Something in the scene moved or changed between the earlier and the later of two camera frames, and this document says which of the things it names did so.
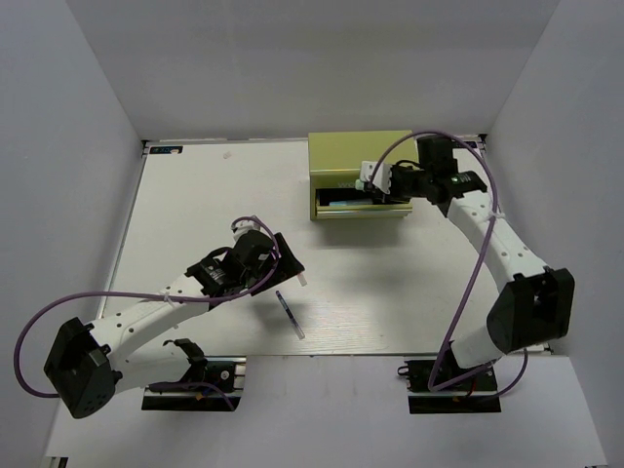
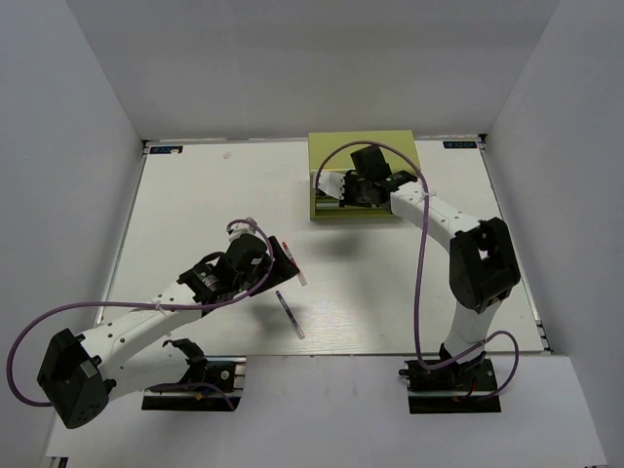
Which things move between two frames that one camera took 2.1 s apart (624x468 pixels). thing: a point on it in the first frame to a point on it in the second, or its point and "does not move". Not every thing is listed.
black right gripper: x=394 y=196 to x=348 y=200
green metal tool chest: x=335 y=160 does not move
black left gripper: x=289 y=266 does not move
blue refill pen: x=290 y=316 does not move
